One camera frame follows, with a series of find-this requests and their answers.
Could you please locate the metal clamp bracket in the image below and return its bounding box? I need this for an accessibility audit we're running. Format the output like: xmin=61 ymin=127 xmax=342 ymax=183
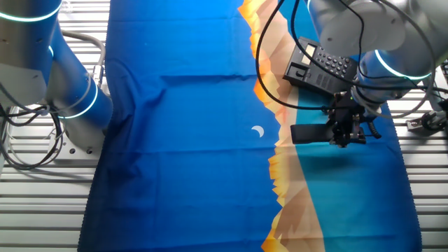
xmin=405 ymin=109 xmax=448 ymax=138

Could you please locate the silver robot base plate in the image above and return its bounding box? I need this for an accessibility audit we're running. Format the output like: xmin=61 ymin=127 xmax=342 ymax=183
xmin=47 ymin=129 xmax=104 ymax=166

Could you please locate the black base cable bundle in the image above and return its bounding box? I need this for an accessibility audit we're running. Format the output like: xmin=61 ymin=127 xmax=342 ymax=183
xmin=0 ymin=80 xmax=67 ymax=172

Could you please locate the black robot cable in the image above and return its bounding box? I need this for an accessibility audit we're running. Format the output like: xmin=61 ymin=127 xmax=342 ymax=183
xmin=255 ymin=0 xmax=333 ymax=112
xmin=290 ymin=0 xmax=448 ymax=95

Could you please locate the blue printed tablecloth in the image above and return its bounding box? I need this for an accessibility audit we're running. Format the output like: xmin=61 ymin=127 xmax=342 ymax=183
xmin=76 ymin=0 xmax=423 ymax=252

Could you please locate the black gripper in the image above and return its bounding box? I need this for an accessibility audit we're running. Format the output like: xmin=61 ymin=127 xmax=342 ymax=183
xmin=326 ymin=90 xmax=368 ymax=148

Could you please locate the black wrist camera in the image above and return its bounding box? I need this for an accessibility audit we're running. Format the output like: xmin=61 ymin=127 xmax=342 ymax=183
xmin=328 ymin=91 xmax=351 ymax=111

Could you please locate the black telephone base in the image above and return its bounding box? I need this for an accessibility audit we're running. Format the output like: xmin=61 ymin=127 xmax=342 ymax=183
xmin=282 ymin=36 xmax=360 ymax=98

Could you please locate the black phone cord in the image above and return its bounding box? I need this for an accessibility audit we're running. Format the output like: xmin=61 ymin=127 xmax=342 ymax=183
xmin=365 ymin=118 xmax=383 ymax=140

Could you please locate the black telephone handset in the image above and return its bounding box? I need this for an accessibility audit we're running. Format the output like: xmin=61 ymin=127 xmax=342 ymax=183
xmin=290 ymin=123 xmax=337 ymax=145

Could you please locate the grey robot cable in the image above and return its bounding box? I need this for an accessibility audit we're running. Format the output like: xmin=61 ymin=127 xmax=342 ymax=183
xmin=363 ymin=0 xmax=438 ymax=119

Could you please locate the grey base conduit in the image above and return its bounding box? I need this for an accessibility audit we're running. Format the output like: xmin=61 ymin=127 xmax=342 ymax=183
xmin=59 ymin=30 xmax=107 ymax=88

